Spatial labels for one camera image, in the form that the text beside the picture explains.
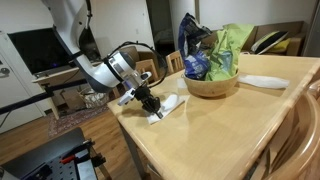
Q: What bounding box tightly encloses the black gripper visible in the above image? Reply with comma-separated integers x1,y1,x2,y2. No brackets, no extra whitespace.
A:
135,86,164,119

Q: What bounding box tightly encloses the white paper serviette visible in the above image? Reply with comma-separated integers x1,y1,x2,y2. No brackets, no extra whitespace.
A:
146,93,186,124

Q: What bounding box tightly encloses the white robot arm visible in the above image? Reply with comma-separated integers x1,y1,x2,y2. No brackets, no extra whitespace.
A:
41,0,163,118

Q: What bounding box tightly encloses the wooden dining chair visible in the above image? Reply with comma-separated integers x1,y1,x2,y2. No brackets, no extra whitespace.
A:
113,49,185,100

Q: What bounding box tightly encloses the wooden bowl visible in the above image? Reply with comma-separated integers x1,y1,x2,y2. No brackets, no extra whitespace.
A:
183,73,239,98

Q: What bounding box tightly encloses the wicker basket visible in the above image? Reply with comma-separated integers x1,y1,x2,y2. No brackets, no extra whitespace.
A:
79,87,109,109

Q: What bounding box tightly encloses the blue potato chips bag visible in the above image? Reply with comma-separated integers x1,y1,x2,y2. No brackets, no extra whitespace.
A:
178,13,211,80

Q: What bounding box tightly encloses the wooden tv stand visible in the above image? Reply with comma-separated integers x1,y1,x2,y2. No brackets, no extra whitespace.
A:
31,63,108,121

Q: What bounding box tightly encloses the green chips bag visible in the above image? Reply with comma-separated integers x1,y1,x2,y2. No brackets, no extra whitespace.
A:
205,24,254,81

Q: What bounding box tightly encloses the black television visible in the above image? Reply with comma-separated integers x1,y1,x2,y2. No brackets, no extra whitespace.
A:
7,27,101,76

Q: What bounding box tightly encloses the striped cushion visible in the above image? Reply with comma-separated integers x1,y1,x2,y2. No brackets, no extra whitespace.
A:
251,31,290,54

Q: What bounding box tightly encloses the curved wooden chair back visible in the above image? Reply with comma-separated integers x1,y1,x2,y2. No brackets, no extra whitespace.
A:
257,80,320,180

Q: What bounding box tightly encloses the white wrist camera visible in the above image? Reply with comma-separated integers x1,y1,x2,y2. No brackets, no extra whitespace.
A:
118,88,135,106

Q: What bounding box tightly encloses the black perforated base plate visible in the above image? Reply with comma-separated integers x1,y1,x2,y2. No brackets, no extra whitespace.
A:
0,127,111,180

